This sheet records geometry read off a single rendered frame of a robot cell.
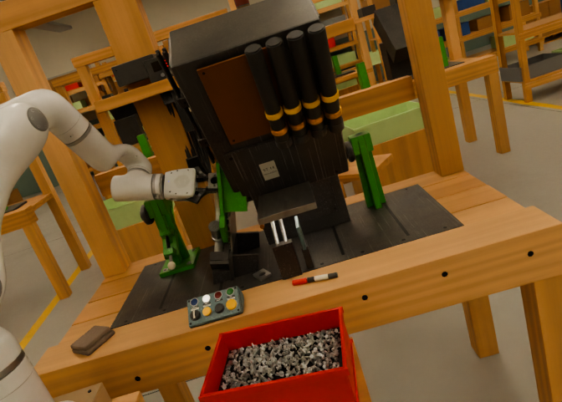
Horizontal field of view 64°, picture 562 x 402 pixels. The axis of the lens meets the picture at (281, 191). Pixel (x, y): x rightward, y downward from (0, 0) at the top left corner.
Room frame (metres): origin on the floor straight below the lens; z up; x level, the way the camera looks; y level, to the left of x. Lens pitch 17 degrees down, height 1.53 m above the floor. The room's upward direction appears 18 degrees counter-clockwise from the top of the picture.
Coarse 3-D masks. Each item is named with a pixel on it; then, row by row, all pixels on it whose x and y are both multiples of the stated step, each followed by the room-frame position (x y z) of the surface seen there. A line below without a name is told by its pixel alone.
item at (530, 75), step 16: (496, 0) 5.69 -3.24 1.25; (512, 0) 5.28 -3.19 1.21; (560, 0) 5.72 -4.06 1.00; (496, 16) 5.69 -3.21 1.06; (512, 16) 5.33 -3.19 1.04; (560, 16) 5.45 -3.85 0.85; (496, 32) 5.70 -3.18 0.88; (512, 32) 5.45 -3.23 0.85; (528, 32) 5.22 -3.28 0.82; (544, 32) 5.22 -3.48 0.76; (560, 48) 5.69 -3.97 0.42; (512, 64) 5.70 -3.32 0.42; (528, 64) 5.26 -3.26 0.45; (544, 64) 5.31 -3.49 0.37; (560, 64) 5.32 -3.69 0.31; (512, 80) 5.47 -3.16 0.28; (528, 80) 5.26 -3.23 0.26; (544, 80) 5.22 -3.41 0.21; (528, 96) 5.26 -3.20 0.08
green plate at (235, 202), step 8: (216, 168) 1.30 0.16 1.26; (224, 176) 1.31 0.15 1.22; (224, 184) 1.31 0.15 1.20; (224, 192) 1.31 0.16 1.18; (232, 192) 1.31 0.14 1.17; (240, 192) 1.30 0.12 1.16; (224, 200) 1.31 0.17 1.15; (232, 200) 1.31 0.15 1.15; (240, 200) 1.31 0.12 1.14; (224, 208) 1.31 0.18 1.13; (232, 208) 1.31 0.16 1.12; (240, 208) 1.31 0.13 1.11
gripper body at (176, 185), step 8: (192, 168) 1.42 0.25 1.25; (168, 176) 1.41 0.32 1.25; (176, 176) 1.40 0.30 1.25; (184, 176) 1.40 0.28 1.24; (192, 176) 1.40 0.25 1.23; (168, 184) 1.39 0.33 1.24; (176, 184) 1.39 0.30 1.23; (184, 184) 1.38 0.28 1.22; (192, 184) 1.38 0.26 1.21; (168, 192) 1.37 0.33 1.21; (176, 192) 1.37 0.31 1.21; (184, 192) 1.36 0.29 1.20; (192, 192) 1.36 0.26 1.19; (176, 200) 1.38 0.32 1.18; (184, 200) 1.38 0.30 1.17
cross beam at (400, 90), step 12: (384, 84) 1.72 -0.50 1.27; (396, 84) 1.71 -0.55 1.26; (408, 84) 1.71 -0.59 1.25; (348, 96) 1.73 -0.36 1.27; (360, 96) 1.72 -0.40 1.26; (372, 96) 1.72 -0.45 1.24; (384, 96) 1.72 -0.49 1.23; (396, 96) 1.71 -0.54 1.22; (408, 96) 1.71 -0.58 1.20; (348, 108) 1.73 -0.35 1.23; (360, 108) 1.72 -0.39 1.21; (372, 108) 1.72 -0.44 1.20; (384, 108) 1.72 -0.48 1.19; (120, 168) 1.79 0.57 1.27; (156, 168) 1.78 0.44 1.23; (96, 180) 1.79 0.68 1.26; (108, 180) 1.79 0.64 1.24; (108, 192) 1.79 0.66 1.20
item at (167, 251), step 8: (168, 200) 1.61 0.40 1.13; (168, 224) 1.55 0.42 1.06; (160, 232) 1.53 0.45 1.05; (168, 232) 1.52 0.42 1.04; (168, 240) 1.51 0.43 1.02; (176, 240) 1.53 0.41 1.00; (168, 248) 1.48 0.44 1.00; (176, 248) 1.51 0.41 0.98; (168, 256) 1.48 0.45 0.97; (176, 256) 1.49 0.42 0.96
